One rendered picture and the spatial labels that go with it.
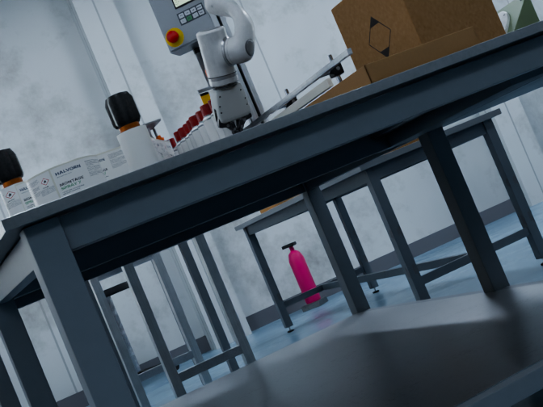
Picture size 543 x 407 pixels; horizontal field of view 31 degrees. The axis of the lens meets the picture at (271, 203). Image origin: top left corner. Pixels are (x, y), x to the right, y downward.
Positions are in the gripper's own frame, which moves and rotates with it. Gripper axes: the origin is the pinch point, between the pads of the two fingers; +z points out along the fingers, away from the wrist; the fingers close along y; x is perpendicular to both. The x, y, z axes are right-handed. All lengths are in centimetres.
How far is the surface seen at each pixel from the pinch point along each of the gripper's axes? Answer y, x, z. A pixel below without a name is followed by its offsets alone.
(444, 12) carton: -31, 66, -26
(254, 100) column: -15.0, -17.1, -4.8
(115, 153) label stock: 29.7, -25.2, -1.9
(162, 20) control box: -0.2, -36.3, -34.3
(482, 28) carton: -39, 68, -20
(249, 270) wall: -154, -424, 206
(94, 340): 78, 108, -2
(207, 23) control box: -10.8, -27.0, -30.5
